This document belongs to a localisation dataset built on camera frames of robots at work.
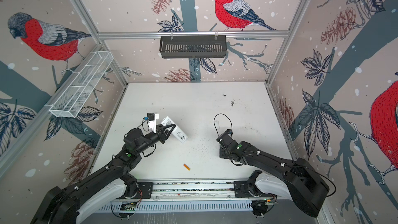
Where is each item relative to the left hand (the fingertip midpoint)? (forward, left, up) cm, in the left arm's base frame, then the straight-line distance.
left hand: (173, 126), depth 74 cm
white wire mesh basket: (+9, +48, +10) cm, 50 cm away
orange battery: (-13, -6, -21) cm, 25 cm away
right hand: (-6, -25, -20) cm, 33 cm away
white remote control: (-1, -1, -5) cm, 5 cm away
